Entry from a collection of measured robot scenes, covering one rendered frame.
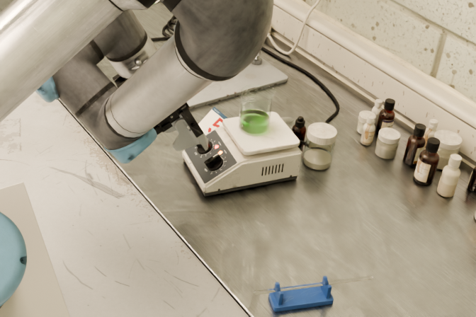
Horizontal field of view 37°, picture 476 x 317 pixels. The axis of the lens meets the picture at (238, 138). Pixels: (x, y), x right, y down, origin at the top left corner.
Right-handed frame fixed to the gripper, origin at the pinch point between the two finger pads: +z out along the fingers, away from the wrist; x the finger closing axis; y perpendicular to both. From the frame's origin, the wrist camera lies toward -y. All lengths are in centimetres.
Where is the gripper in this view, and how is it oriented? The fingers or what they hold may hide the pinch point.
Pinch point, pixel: (202, 136)
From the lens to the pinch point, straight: 130.5
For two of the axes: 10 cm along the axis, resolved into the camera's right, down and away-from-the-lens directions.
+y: -8.4, 5.5, -0.4
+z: 3.9, 6.4, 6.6
